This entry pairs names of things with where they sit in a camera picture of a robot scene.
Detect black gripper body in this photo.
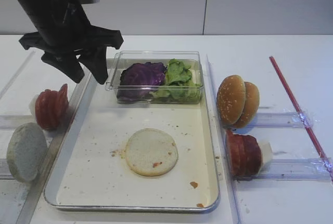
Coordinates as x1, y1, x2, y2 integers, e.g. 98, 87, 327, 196
19, 3, 123, 55

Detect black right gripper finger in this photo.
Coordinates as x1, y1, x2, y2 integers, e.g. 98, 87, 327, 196
41, 52, 84, 83

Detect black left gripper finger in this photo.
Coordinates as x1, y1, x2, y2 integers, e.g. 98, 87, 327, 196
79, 46, 108, 84

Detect white bun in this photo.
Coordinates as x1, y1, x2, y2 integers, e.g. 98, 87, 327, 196
124, 128, 178, 177
6, 123, 47, 183

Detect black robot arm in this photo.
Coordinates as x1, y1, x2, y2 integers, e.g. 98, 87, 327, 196
17, 0, 123, 84

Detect stack of tomato slices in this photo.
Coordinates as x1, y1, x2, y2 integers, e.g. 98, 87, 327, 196
35, 84, 69, 130

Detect white block behind tomato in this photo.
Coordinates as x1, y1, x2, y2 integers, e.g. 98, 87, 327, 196
29, 95, 38, 118

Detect green lettuce leaves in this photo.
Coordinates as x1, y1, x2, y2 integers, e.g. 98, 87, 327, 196
149, 59, 201, 104

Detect stack of meat slices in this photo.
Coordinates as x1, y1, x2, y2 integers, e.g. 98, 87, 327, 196
226, 129, 262, 177

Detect white block behind meat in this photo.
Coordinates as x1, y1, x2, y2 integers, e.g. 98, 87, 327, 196
259, 140, 273, 165

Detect purple cabbage leaf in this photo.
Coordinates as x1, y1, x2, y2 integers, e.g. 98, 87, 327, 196
117, 62, 166, 101

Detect far left clear strip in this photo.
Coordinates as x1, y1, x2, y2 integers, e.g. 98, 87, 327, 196
0, 51, 35, 99

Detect clear plastic container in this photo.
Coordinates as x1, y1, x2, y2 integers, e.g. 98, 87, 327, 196
105, 51, 204, 104

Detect metal baking tray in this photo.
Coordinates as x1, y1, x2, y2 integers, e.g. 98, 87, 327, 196
44, 52, 220, 213

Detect front sesame bun top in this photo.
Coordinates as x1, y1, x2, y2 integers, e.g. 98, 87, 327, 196
216, 75, 246, 125

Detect rear brown bun top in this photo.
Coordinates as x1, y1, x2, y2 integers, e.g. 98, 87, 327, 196
234, 82, 260, 128

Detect red plastic strip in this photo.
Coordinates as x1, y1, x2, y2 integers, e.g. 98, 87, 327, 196
269, 56, 332, 180

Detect left upper clear rail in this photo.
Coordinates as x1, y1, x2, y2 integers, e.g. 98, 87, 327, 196
0, 115, 35, 130

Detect left lower clear rail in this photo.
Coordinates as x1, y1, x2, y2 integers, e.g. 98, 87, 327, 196
0, 159, 13, 180

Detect left long clear rail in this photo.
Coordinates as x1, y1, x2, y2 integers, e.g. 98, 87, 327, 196
16, 68, 92, 223

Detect long clear rail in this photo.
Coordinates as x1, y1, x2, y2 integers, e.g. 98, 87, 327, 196
16, 68, 92, 223
205, 55, 241, 223

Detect right upper clear rail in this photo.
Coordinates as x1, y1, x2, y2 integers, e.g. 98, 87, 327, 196
248, 112, 313, 128

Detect right long clear rail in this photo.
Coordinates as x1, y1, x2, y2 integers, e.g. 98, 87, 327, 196
205, 55, 241, 223

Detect right lower clear rail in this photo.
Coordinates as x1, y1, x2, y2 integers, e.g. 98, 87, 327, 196
233, 158, 332, 181

